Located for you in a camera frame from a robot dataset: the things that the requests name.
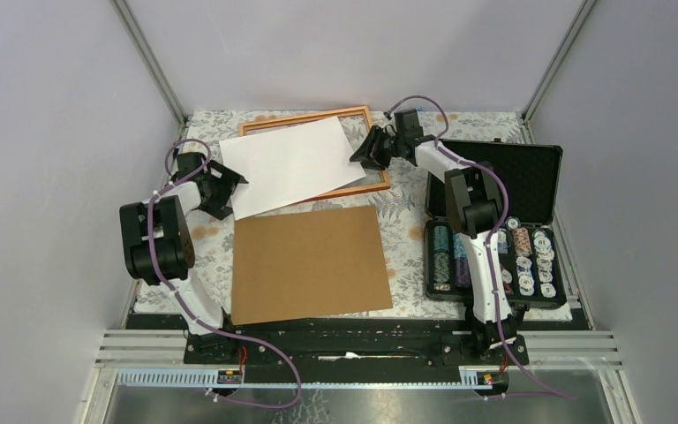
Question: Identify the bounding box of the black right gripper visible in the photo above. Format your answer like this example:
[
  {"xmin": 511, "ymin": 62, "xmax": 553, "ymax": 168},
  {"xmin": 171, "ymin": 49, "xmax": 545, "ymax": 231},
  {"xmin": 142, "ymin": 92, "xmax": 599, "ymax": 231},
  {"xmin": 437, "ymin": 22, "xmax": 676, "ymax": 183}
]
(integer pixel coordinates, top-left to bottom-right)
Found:
[{"xmin": 348, "ymin": 126, "xmax": 403, "ymax": 172}]

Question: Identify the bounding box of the sunset landscape photo print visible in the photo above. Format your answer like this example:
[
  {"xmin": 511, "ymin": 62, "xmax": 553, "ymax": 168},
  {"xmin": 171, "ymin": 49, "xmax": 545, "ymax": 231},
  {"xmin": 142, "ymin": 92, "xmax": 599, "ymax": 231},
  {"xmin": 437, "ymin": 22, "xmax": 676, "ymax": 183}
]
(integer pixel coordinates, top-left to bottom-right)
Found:
[{"xmin": 219, "ymin": 117, "xmax": 366, "ymax": 220}]

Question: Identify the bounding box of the orange wooden picture frame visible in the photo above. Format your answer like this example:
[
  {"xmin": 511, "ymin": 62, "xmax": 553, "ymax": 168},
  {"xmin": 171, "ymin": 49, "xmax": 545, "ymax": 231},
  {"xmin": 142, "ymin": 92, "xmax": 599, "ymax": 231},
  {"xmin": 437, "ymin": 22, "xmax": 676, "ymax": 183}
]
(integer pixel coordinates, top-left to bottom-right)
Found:
[{"xmin": 239, "ymin": 106, "xmax": 391, "ymax": 203}]

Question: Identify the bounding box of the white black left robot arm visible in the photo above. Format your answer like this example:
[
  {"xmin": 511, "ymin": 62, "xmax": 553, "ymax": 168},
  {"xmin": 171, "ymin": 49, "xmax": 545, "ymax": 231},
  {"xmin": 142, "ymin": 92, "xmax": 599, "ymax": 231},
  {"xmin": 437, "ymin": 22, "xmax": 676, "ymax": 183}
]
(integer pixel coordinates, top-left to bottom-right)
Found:
[{"xmin": 119, "ymin": 152, "xmax": 248, "ymax": 363}]

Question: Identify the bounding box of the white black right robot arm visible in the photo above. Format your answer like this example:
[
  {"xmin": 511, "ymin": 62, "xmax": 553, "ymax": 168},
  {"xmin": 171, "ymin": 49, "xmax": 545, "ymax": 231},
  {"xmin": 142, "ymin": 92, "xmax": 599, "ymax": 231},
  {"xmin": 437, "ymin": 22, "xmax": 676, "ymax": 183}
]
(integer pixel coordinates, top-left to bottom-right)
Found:
[{"xmin": 350, "ymin": 110, "xmax": 518, "ymax": 364}]

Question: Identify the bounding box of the floral patterned table mat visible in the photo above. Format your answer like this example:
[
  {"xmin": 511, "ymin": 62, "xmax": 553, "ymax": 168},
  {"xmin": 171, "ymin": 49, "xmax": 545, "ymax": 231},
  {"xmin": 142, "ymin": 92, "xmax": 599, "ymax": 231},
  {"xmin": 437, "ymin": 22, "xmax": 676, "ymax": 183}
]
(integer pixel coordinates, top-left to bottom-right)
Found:
[{"xmin": 132, "ymin": 110, "xmax": 574, "ymax": 323}]

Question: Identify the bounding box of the brown cardboard backing board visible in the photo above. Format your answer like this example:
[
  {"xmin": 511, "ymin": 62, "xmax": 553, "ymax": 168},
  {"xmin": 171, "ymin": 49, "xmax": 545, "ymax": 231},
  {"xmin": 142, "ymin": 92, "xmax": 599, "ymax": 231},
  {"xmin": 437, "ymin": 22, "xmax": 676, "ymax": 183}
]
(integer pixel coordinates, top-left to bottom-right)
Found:
[{"xmin": 231, "ymin": 206, "xmax": 393, "ymax": 325}]

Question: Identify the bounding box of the black poker chip case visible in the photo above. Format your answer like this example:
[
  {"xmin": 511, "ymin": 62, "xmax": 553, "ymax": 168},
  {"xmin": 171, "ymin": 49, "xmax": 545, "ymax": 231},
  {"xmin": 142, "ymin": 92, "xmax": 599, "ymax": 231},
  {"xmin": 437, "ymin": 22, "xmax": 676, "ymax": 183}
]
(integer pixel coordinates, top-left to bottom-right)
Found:
[{"xmin": 424, "ymin": 140, "xmax": 567, "ymax": 309}]

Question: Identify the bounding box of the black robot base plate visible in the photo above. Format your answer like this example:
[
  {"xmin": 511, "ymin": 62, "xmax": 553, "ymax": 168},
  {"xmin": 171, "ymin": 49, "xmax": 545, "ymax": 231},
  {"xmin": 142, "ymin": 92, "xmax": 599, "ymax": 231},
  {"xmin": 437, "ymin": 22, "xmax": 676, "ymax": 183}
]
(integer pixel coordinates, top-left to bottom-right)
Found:
[{"xmin": 184, "ymin": 318, "xmax": 530, "ymax": 384}]

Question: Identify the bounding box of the aluminium rail frame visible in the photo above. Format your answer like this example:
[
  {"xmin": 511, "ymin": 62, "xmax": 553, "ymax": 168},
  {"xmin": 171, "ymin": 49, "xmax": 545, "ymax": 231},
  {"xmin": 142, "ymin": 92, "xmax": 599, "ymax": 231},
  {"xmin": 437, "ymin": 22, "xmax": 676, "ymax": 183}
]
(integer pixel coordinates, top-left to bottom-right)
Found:
[{"xmin": 94, "ymin": 329, "xmax": 622, "ymax": 390}]

